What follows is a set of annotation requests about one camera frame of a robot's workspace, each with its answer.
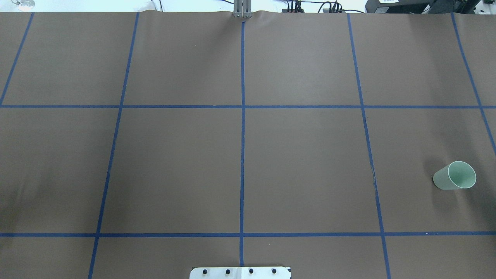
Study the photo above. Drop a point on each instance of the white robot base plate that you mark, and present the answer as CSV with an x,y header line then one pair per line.
x,y
263,272

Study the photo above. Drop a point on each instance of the pale green cup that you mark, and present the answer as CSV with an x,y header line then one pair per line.
x,y
456,175

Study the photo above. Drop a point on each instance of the aluminium frame post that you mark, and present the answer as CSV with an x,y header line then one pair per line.
x,y
242,9

